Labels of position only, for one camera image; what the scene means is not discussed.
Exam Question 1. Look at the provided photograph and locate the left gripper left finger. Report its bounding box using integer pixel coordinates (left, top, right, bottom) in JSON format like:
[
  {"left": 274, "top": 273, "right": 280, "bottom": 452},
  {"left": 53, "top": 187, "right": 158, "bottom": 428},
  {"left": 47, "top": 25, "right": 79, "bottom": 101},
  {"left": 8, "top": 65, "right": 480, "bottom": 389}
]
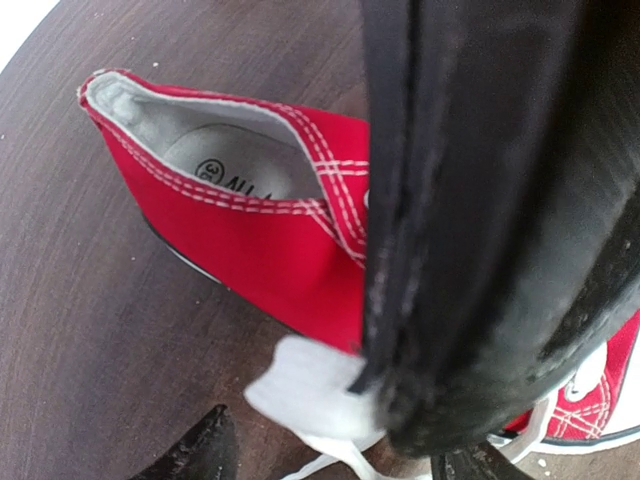
[{"left": 130, "top": 404, "right": 236, "bottom": 480}]

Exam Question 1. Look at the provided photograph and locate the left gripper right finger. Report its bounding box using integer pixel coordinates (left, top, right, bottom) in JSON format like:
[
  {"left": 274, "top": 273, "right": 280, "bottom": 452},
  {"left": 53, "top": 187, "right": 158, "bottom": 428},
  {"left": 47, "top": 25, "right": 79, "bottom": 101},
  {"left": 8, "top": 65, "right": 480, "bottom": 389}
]
[{"left": 430, "top": 441, "right": 525, "bottom": 480}]

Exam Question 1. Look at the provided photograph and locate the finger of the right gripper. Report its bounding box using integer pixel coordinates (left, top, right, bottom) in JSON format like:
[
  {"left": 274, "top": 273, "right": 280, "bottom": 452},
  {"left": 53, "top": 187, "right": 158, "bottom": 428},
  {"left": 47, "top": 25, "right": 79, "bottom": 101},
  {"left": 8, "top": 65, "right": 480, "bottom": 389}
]
[{"left": 353, "top": 1, "right": 639, "bottom": 458}]

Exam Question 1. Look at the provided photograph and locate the white shoelace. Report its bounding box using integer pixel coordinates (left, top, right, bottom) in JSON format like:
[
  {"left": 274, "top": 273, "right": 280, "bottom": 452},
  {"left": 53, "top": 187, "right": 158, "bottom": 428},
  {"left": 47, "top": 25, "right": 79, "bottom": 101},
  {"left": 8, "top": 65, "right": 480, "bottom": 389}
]
[{"left": 244, "top": 336, "right": 558, "bottom": 479}]

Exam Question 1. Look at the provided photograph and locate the red canvas sneaker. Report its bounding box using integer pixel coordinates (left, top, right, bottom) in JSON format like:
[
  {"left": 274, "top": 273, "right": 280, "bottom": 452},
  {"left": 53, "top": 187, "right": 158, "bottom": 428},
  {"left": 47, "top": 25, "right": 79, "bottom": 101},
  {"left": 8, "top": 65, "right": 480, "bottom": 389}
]
[{"left": 79, "top": 71, "right": 639, "bottom": 455}]

